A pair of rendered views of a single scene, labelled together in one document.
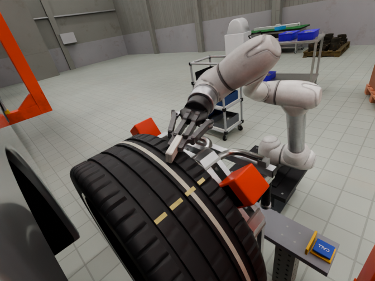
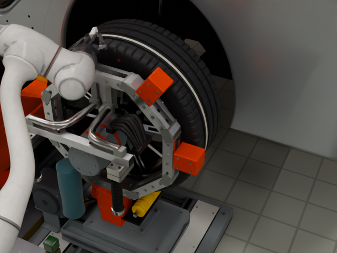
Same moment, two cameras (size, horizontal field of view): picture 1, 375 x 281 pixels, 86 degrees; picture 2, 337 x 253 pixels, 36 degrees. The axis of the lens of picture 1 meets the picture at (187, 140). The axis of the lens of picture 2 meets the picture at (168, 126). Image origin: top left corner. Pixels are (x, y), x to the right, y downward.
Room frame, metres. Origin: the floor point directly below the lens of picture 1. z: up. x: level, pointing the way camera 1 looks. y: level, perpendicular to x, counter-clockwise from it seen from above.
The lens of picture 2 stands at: (1.97, -0.41, 2.06)
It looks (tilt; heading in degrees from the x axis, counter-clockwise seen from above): 38 degrees down; 155
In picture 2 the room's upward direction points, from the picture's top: 1 degrees clockwise
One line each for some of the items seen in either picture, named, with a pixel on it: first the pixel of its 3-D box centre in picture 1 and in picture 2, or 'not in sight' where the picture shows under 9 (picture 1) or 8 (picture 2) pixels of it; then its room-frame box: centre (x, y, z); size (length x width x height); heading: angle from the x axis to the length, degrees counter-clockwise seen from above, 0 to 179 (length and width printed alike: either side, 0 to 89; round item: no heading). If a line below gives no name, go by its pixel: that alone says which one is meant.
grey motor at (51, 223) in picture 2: not in sight; (72, 183); (0.13, -0.05, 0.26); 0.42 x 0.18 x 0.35; 129
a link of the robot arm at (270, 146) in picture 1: (270, 149); not in sight; (1.27, -0.62, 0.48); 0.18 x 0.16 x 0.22; 46
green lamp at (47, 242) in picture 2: not in sight; (51, 244); (0.77, -0.28, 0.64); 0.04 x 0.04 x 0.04; 39
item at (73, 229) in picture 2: not in sight; (126, 226); (0.39, 0.12, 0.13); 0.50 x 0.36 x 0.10; 39
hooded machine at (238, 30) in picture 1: (238, 41); not in sight; (6.89, -2.13, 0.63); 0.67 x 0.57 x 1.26; 42
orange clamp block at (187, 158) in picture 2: not in sight; (188, 158); (0.78, 0.23, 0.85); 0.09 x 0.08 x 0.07; 39
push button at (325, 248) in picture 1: (323, 249); not in sight; (0.49, -0.51, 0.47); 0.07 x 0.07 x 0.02; 39
